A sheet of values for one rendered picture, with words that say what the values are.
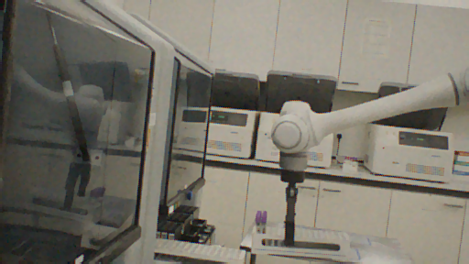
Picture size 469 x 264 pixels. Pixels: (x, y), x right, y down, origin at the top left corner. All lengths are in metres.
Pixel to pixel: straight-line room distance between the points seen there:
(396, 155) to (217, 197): 1.32
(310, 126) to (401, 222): 2.58
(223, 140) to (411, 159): 1.36
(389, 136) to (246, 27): 1.37
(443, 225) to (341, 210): 0.72
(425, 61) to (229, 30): 1.51
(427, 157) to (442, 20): 1.06
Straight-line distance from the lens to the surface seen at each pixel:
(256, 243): 1.62
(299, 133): 1.38
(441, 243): 4.03
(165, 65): 1.36
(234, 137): 3.81
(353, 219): 3.88
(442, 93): 1.59
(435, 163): 3.93
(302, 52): 4.09
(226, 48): 4.13
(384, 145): 3.85
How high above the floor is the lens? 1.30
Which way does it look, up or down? 3 degrees down
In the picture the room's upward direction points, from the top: 6 degrees clockwise
